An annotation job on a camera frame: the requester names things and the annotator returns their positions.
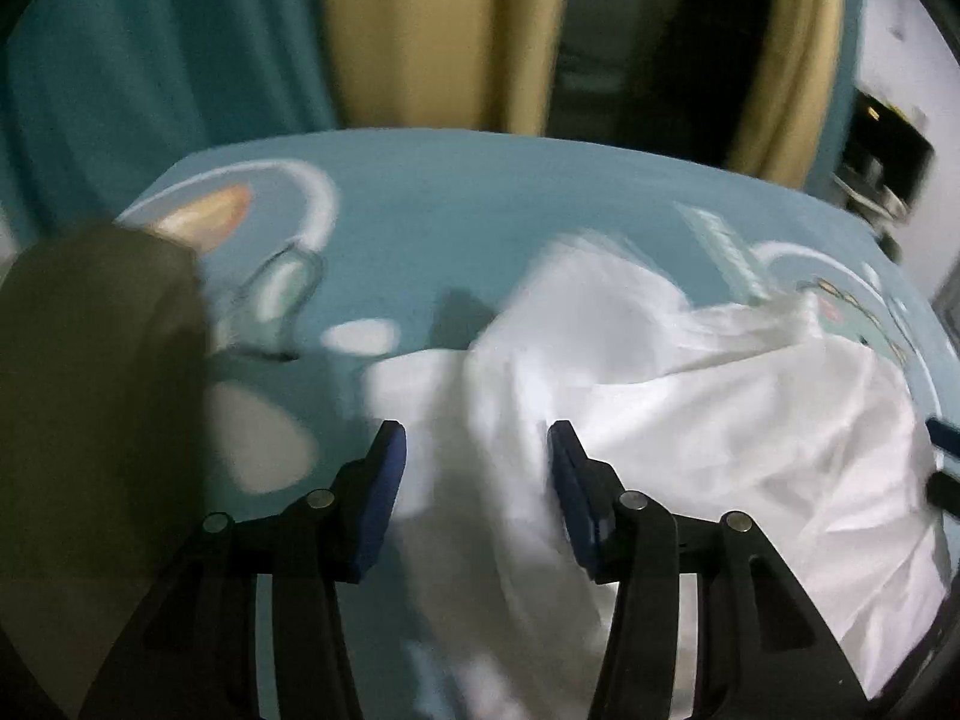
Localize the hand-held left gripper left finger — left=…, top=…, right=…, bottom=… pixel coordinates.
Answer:
left=79, top=420, right=407, bottom=720

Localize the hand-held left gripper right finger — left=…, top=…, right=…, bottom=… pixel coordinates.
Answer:
left=547, top=420, right=871, bottom=720

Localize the white cart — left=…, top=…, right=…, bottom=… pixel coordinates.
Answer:
left=831, top=169, right=912, bottom=263

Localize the white garment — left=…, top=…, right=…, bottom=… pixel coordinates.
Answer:
left=366, top=231, right=955, bottom=720

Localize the black box with light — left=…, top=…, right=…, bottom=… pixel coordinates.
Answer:
left=846, top=88, right=935, bottom=205

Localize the olive dark cloth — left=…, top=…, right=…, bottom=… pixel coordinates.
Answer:
left=0, top=223, right=216, bottom=720

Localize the teal printed bed sheet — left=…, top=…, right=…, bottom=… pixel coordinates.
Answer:
left=112, top=127, right=960, bottom=720

